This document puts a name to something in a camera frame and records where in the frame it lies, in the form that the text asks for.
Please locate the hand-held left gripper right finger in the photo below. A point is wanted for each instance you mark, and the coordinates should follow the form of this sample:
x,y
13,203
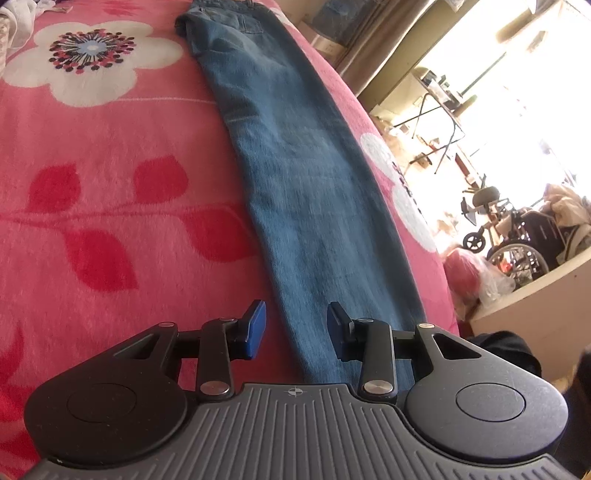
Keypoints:
x,y
334,330

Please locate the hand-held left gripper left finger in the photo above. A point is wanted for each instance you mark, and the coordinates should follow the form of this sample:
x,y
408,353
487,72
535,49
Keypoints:
x,y
256,327

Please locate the blue jeans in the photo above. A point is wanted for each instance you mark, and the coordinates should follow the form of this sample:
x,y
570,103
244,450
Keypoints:
x,y
295,161

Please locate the pile of light clothes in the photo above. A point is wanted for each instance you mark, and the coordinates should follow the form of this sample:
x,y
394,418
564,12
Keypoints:
x,y
14,23

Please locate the pink plastic bag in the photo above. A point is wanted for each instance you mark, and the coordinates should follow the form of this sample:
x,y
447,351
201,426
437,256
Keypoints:
x,y
475,277

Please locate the person's dark trousers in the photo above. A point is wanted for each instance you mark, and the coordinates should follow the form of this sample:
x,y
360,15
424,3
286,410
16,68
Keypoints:
x,y
508,350

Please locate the black walker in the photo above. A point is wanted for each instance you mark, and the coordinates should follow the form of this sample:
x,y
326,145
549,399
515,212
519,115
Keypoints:
x,y
485,207

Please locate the pink floral blanket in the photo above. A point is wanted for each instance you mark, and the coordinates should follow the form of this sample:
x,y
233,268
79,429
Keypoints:
x,y
115,184

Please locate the wheelchair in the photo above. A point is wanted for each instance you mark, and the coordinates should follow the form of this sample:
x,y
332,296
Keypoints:
x,y
531,244

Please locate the folding table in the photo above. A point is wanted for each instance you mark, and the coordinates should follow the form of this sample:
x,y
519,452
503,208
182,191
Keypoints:
x,y
438,106

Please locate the white water dispenser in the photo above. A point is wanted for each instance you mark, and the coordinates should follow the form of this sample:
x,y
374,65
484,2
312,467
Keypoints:
x,y
325,39

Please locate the beige curtain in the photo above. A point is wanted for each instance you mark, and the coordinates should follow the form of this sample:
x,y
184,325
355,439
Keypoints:
x,y
378,41

